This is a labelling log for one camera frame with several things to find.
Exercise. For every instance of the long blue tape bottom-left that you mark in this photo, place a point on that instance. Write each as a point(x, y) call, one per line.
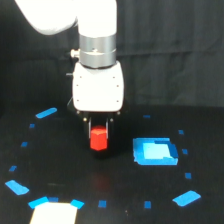
point(37, 202)

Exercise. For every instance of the white paper sheet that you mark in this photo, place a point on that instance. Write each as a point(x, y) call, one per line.
point(54, 213)

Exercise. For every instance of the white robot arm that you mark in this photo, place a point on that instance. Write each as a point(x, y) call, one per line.
point(96, 21)

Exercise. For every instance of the long blue tape left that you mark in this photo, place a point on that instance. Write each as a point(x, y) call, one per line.
point(17, 188)

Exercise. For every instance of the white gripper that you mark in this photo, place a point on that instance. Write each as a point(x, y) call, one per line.
point(97, 90)

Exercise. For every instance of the long blue tape top-left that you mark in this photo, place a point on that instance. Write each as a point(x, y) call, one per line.
point(46, 113)

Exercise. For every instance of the red cube block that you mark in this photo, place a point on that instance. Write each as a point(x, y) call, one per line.
point(98, 138)

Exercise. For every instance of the blue tape beside paper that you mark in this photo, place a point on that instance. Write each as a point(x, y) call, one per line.
point(77, 204)

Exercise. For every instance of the long blue tape bottom-right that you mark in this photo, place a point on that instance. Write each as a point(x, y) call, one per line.
point(186, 198)

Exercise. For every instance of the blue tape square target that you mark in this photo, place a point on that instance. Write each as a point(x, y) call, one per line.
point(155, 152)

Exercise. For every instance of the black backdrop curtain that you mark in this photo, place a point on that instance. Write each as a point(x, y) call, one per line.
point(171, 51)

